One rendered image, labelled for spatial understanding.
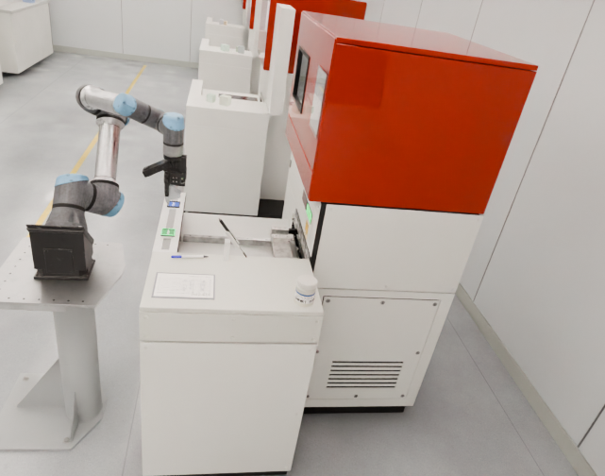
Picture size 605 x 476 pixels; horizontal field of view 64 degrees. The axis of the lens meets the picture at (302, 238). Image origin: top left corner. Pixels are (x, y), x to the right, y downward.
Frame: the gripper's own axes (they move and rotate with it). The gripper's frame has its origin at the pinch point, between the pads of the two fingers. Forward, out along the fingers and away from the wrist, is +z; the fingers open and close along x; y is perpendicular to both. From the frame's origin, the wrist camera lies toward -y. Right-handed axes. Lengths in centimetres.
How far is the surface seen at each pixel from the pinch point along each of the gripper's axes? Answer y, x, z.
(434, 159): 99, -15, -33
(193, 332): 14, -50, 24
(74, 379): -37, -17, 81
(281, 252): 50, 2, 23
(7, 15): -261, 574, 28
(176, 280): 7.0, -34.3, 13.8
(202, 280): 15.9, -33.7, 13.8
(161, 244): -0.9, -9.0, 14.7
